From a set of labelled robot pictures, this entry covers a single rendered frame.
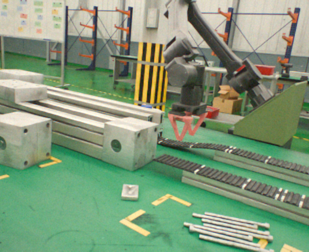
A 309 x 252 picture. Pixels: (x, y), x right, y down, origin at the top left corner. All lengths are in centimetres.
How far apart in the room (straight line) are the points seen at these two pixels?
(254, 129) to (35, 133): 72
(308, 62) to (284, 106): 728
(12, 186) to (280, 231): 48
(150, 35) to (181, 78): 358
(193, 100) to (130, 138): 23
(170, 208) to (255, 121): 62
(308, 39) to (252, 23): 145
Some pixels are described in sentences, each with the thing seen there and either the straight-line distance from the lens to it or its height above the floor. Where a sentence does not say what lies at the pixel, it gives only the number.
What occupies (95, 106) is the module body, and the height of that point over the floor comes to 85.
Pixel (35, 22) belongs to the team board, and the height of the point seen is 127.
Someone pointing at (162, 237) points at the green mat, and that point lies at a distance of 49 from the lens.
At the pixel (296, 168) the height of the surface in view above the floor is 81.
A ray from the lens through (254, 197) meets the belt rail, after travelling 63.
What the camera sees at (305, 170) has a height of 81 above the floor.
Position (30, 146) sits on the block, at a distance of 70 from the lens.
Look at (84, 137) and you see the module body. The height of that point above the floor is 83.
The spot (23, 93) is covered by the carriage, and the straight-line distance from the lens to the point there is 96.
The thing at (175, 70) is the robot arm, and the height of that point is 101.
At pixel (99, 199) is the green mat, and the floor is 78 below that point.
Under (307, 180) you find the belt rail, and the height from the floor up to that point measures 79.
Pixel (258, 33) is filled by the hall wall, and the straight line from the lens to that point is 872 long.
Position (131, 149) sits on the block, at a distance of 69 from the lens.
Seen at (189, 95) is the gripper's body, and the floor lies 94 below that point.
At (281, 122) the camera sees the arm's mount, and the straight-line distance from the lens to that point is 109.
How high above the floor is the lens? 106
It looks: 14 degrees down
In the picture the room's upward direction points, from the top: 6 degrees clockwise
